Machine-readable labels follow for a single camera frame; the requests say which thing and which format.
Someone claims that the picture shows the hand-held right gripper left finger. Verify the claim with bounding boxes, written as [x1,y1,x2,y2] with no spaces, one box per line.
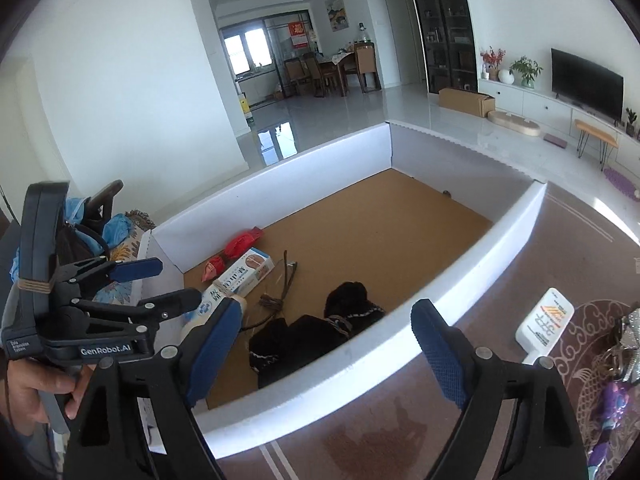
[65,296,244,480]

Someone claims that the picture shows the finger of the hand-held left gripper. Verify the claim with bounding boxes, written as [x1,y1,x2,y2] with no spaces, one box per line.
[54,257,165,302]
[71,287,202,329]

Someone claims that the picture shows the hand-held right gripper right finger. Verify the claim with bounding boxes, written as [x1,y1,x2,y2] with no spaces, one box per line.
[410,298,588,480]

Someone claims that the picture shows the brown cord hair tie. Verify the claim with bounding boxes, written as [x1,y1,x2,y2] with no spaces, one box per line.
[259,251,300,313]

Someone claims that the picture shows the blue and white toothpaste box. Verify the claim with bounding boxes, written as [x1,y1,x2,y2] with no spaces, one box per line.
[180,248,276,341]

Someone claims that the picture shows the large red candy packet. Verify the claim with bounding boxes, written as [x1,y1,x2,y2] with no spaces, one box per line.
[222,227,265,261]

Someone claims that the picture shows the white lotion tube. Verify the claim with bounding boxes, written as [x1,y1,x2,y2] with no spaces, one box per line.
[515,287,575,366]

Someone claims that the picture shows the large white cardboard box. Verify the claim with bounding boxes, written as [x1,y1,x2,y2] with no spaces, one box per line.
[135,121,548,460]

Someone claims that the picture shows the person's left hand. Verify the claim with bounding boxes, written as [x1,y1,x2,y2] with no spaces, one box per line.
[7,358,97,437]

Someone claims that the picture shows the floral cushion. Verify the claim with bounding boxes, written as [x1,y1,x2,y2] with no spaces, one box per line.
[95,210,156,306]

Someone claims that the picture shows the blue plastic bag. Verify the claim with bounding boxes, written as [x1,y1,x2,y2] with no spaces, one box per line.
[65,197,136,261]

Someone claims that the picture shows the dark chair back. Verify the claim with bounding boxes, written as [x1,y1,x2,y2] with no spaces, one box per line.
[82,180,125,221]

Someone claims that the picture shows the purple plastic toy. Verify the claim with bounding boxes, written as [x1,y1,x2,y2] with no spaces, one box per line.
[600,380,633,431]

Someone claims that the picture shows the silver glitter bow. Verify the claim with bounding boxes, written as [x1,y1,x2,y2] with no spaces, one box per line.
[607,310,640,381]

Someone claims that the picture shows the beige oval floor board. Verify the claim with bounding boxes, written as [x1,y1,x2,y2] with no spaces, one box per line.
[487,110,542,137]

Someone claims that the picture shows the purple floor mat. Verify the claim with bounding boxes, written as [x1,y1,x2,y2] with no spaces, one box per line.
[602,167,640,203]

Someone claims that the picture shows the wooden dining chair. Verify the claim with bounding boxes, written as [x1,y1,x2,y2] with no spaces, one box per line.
[284,57,313,98]
[354,42,382,93]

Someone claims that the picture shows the brown cardboard carton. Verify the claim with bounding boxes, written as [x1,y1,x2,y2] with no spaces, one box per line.
[438,87,497,118]

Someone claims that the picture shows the white television cabinet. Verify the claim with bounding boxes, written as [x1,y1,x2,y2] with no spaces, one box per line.
[477,77,640,176]

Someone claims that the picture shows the wooden bench hairpin legs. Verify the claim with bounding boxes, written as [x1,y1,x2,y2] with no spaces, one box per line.
[574,119,620,171]

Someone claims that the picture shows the wooden dining table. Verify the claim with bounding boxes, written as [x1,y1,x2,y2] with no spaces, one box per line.
[320,52,361,96]

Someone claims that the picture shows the green potted plant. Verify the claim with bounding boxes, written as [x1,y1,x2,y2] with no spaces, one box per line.
[509,55,543,88]

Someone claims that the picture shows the red flowers in vase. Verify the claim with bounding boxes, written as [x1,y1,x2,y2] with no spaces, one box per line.
[480,46,507,81]

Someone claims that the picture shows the black flat television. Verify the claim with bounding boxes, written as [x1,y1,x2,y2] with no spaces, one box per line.
[551,48,625,121]

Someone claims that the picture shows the dark glass display cabinet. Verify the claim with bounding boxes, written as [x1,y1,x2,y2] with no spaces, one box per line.
[404,0,478,95]

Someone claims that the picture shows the framed wall painting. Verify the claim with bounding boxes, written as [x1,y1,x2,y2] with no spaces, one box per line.
[325,0,348,32]

